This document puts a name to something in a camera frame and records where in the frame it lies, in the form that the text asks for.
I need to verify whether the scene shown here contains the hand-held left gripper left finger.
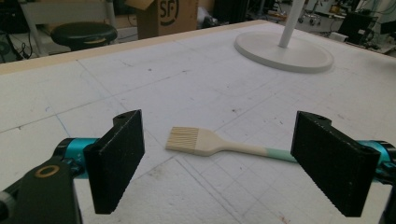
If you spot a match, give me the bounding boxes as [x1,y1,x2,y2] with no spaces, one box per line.
[83,108,146,216]

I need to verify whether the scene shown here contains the brown cardboard box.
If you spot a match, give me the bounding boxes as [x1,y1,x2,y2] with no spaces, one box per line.
[124,0,200,40]

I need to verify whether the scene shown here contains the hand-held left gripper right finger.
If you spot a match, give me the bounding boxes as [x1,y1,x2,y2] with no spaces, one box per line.
[290,110,382,218]

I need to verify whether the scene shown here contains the black round stool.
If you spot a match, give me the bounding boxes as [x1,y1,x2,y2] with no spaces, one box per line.
[50,21,119,51]

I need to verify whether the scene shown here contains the beige silicone basting brush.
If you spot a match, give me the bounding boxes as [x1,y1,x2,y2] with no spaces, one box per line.
[164,126,299,163]

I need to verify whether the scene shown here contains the white stand pole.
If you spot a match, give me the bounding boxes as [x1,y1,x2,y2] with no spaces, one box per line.
[277,0,306,49]

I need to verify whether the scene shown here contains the white round stand base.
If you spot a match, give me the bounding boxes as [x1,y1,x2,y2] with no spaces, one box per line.
[233,30,335,75]

